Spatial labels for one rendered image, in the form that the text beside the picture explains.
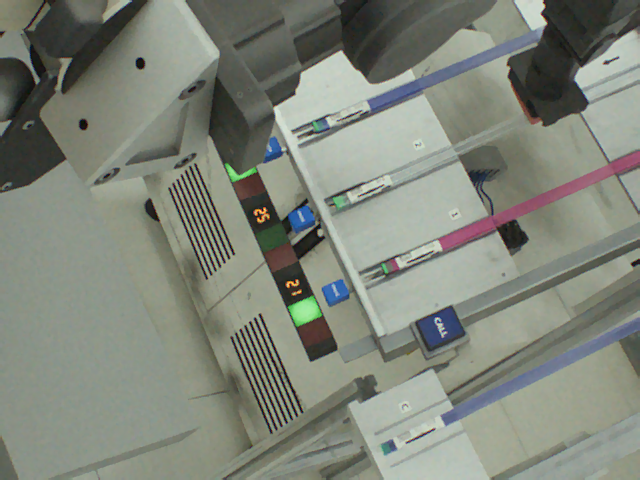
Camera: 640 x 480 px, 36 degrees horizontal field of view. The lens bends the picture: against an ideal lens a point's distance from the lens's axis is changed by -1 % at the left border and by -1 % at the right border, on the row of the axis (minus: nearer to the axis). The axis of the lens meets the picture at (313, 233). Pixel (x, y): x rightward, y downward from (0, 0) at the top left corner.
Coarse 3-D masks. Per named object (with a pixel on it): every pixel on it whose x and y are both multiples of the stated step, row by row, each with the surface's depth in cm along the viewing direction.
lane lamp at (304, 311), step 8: (312, 296) 128; (296, 304) 128; (304, 304) 128; (312, 304) 128; (296, 312) 128; (304, 312) 127; (312, 312) 127; (320, 312) 127; (296, 320) 127; (304, 320) 127
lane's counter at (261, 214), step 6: (264, 204) 133; (252, 210) 133; (258, 210) 132; (264, 210) 132; (270, 210) 132; (252, 216) 132; (258, 216) 132; (264, 216) 132; (270, 216) 132; (252, 222) 132; (258, 222) 132; (264, 222) 132; (270, 222) 132
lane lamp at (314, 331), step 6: (318, 318) 127; (306, 324) 127; (312, 324) 127; (318, 324) 127; (324, 324) 127; (300, 330) 127; (306, 330) 127; (312, 330) 127; (318, 330) 127; (324, 330) 127; (306, 336) 126; (312, 336) 126; (318, 336) 126; (324, 336) 126; (330, 336) 126; (306, 342) 126; (312, 342) 126
